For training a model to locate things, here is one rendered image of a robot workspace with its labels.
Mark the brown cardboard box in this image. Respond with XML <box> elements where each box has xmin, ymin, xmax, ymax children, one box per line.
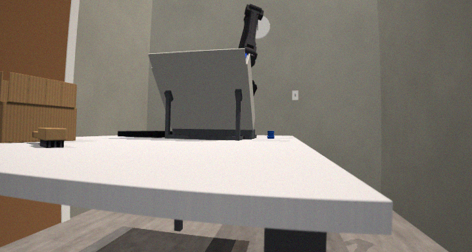
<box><xmin>0</xmin><ymin>72</ymin><xmax>77</xmax><ymax>143</ymax></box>

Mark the grey slanted cover panel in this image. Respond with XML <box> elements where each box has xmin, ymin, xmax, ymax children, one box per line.
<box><xmin>148</xmin><ymin>48</ymin><xmax>256</xmax><ymax>139</ymax></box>

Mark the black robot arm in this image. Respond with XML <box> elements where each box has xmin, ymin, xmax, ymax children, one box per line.
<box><xmin>238</xmin><ymin>4</ymin><xmax>264</xmax><ymax>68</ymax></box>

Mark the blue round plug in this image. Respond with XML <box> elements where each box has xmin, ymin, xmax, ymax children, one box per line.
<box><xmin>267</xmin><ymin>131</ymin><xmax>275</xmax><ymax>139</ymax></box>

